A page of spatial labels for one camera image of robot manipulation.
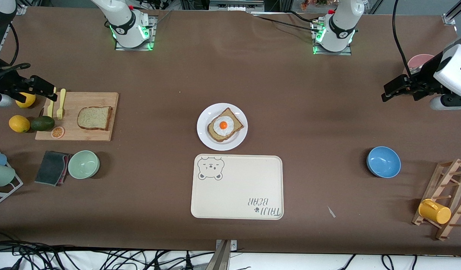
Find light bread slice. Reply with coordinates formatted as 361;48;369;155
77;106;113;131

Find black floor cable bundle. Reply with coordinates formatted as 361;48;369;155
0;231;216;270

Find yellow plastic knife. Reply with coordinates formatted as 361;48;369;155
47;87;57;118

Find white round plate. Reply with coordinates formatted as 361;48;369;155
197;103;248;151

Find dark grey folded cloth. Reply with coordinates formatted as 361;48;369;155
34;151;69;187

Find blue bowl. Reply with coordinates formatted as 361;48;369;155
366;146;401;179

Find pink folded cloth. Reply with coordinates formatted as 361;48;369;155
62;154;72;185

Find pale green bowl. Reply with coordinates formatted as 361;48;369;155
68;150;100;179

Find yellow plastic fork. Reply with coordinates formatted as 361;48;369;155
57;88;66;120

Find metal frame structure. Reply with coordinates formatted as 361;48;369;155
208;0;266;12

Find metal camera stand post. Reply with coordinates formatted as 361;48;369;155
206;239;237;270

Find pink bowl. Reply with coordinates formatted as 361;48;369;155
403;54;436;77

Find colourful small items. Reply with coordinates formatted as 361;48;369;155
301;0;328;10

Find green avocado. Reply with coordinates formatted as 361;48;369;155
30;116;56;132

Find yellow lemon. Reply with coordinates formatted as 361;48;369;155
15;93;36;109
9;115;31;133

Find wooden cup rack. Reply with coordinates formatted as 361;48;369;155
411;158;461;241

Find aluminium frame profile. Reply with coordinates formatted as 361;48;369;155
442;0;461;26

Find pale green cup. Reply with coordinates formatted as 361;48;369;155
0;164;16;187

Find white wire rack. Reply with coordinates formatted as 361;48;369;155
0;147;24;207

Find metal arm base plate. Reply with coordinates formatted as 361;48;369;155
311;21;353;56
115;15;156;51

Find wooden cutting board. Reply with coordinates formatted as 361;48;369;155
35;92;119;142

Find yellow mug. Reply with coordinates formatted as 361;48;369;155
418;199;452;225

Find cream bear print tray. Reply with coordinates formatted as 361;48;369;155
191;154;284;220

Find fried egg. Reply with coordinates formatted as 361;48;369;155
213;116;234;136

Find dark-crust toast slice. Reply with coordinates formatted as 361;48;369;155
207;108;245;143

